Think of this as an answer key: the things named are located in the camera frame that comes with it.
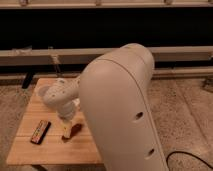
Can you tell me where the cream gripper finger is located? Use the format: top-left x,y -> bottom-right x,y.
62,120 -> 72,138

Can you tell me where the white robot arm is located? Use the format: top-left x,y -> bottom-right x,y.
43,43 -> 169,171

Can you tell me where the black candy bar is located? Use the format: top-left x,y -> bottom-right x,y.
30,120 -> 51,144

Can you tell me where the white plastic cup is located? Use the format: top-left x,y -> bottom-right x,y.
37,85 -> 50,99

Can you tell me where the black floor cable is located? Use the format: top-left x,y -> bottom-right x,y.
165,151 -> 213,170

